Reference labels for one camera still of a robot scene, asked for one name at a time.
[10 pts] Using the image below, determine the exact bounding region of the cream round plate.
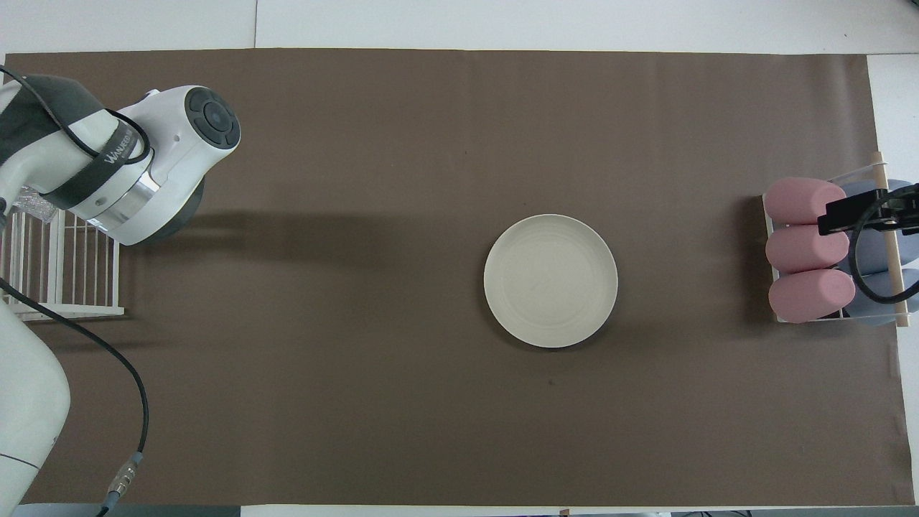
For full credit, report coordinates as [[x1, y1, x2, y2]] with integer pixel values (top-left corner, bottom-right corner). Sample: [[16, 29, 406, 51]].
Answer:
[[483, 214, 619, 350]]

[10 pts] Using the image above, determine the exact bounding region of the blue plastic cup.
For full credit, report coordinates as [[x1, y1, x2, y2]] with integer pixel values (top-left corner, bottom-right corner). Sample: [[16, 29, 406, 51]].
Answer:
[[847, 269, 919, 328], [839, 180, 919, 216], [846, 228, 919, 278]]

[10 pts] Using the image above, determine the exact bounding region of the cup rack with wooden bar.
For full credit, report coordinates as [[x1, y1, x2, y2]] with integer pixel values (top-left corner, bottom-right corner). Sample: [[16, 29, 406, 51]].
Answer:
[[761, 151, 911, 329]]

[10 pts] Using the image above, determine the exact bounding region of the pink plastic cup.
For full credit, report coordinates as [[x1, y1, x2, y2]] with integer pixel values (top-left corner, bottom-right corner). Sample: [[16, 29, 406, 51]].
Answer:
[[763, 177, 848, 226], [768, 269, 857, 324], [765, 225, 851, 274]]

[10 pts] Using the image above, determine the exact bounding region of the brown table mat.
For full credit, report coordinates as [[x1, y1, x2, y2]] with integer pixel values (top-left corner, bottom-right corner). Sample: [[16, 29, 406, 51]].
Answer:
[[0, 49, 917, 507]]

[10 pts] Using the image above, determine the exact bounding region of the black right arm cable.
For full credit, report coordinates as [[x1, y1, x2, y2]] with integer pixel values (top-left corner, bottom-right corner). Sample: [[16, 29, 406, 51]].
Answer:
[[847, 188, 919, 306]]

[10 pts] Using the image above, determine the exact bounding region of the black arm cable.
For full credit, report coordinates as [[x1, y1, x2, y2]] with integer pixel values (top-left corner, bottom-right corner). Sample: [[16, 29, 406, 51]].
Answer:
[[0, 63, 153, 517], [847, 188, 919, 306]]

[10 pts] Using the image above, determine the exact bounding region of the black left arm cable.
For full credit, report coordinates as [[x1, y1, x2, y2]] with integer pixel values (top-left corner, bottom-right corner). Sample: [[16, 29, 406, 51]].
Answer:
[[0, 63, 153, 517]]

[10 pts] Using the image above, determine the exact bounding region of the white wire dish rack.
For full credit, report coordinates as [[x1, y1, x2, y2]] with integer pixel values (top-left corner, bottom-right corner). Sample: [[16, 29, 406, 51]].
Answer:
[[0, 207, 124, 322]]

